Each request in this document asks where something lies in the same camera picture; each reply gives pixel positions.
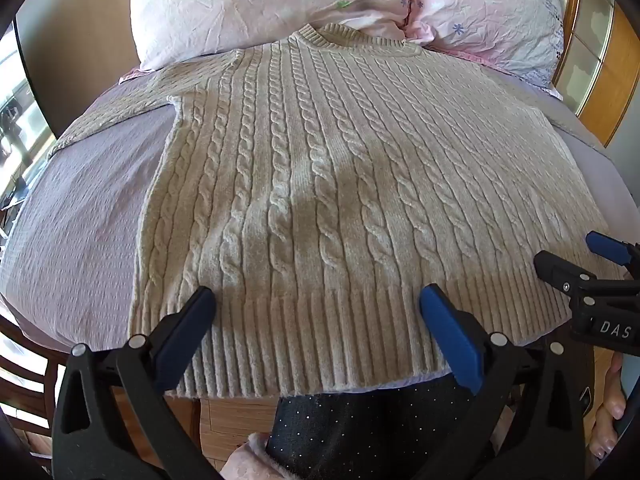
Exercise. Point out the pink floral pillow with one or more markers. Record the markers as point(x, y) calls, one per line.
point(490, 10)
point(240, 5)

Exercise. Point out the wooden headboard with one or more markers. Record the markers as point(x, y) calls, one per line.
point(595, 50)

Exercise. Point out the person's right hand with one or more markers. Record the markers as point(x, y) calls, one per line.
point(612, 407)

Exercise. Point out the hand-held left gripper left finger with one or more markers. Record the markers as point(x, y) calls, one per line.
point(186, 327)

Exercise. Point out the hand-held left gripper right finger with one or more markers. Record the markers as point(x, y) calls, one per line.
point(450, 332)

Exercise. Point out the person's dark dotted pants leg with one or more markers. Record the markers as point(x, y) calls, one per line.
point(370, 430)

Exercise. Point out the dark wooden chair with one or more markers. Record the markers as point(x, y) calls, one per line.
point(22, 345)

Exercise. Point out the pink fluffy slipper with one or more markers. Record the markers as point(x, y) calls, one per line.
point(247, 462)

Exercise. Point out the window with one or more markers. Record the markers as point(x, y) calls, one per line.
point(15, 120)

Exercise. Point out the lilac bed sheet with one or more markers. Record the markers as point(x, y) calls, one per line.
point(75, 220)

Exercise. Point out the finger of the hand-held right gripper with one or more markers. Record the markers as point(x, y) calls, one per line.
point(562, 272)
point(607, 246)

